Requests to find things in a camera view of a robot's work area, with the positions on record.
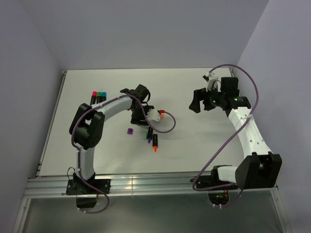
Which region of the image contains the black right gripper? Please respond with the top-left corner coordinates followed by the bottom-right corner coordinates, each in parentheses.
top-left (189, 84), bottom-right (225, 113)

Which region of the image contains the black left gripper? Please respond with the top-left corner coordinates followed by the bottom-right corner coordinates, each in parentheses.
top-left (131, 105), bottom-right (154, 126)

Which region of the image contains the pale green pen cap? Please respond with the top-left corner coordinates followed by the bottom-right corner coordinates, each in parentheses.
top-left (141, 132), bottom-right (147, 140)

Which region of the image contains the black purple tip highlighter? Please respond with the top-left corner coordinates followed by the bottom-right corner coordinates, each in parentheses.
top-left (147, 127), bottom-right (154, 143)

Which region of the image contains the black green tip highlighter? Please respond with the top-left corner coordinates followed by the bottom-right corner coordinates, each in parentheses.
top-left (96, 96), bottom-right (102, 104)

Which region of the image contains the black pink tip highlighter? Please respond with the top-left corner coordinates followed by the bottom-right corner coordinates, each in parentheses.
top-left (90, 96), bottom-right (96, 105)

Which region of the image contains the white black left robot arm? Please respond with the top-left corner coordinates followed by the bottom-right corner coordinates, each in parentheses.
top-left (69, 84), bottom-right (154, 194)

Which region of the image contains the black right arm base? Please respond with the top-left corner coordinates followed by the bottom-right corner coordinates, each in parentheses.
top-left (195, 175), bottom-right (238, 205)

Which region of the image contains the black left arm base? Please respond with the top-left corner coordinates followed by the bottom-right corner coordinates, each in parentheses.
top-left (66, 179), bottom-right (111, 209)

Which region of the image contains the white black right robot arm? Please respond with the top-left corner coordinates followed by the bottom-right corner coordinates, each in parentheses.
top-left (189, 74), bottom-right (282, 191)

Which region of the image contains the black orange tip highlighter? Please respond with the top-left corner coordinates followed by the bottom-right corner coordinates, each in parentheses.
top-left (152, 134), bottom-right (158, 152)

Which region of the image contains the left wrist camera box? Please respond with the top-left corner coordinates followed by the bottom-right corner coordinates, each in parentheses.
top-left (147, 109), bottom-right (162, 123)

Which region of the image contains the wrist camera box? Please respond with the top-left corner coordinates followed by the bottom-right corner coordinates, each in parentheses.
top-left (203, 72), bottom-right (219, 91)
top-left (147, 109), bottom-right (162, 123)

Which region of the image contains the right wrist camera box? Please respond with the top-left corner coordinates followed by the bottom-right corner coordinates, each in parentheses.
top-left (203, 72), bottom-right (219, 91)

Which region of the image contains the aluminium front rail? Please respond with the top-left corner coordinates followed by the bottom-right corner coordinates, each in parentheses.
top-left (24, 171), bottom-right (278, 199)

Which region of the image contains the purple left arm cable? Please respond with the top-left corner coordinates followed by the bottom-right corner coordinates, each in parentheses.
top-left (69, 94), bottom-right (177, 214)

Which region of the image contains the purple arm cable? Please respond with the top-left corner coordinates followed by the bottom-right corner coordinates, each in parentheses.
top-left (192, 64), bottom-right (258, 207)
top-left (69, 94), bottom-right (177, 214)

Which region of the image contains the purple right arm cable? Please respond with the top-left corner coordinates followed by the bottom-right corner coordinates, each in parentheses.
top-left (192, 64), bottom-right (258, 207)

